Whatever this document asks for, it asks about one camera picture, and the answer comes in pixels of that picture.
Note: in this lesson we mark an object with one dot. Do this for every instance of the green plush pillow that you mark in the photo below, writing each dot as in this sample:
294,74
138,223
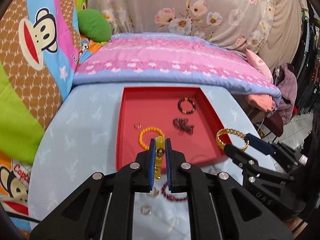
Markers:
94,26

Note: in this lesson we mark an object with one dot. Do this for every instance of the grey floral duvet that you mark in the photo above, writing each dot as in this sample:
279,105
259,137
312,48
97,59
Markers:
270,28

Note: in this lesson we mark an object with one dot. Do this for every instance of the pink cushion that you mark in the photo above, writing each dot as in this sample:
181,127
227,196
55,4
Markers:
255,61

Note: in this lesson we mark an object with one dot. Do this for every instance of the light blue palm tablecloth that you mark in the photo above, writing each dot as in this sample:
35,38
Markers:
81,140

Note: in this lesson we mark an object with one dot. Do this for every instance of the colourful monkey cartoon quilt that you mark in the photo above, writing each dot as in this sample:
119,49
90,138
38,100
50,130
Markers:
41,48

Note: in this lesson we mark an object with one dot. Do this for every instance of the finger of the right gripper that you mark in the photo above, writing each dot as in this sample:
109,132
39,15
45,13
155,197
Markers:
240,159
260,142

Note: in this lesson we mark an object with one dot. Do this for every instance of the wide gold braided bangle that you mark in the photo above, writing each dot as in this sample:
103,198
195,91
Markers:
224,136

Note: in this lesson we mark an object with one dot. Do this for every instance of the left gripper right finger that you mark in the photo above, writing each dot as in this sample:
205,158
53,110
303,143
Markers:
219,207

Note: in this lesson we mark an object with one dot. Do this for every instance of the salmon pink folded cloth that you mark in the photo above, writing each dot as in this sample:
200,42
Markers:
263,102

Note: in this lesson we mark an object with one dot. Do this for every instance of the gold hoop earring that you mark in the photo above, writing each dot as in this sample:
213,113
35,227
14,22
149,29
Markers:
146,210
137,125

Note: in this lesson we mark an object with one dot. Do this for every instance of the pink and blue blanket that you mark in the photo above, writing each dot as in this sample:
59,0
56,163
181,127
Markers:
171,58

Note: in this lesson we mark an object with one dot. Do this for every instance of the red shallow box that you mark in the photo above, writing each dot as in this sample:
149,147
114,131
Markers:
155,108

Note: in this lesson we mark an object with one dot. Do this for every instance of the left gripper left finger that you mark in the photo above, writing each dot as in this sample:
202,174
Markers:
102,206

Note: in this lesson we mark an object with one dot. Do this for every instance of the mauve jacket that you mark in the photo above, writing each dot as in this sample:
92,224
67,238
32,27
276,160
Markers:
285,80

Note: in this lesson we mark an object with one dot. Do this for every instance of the purple garnet bead strand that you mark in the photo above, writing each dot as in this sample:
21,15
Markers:
183,126

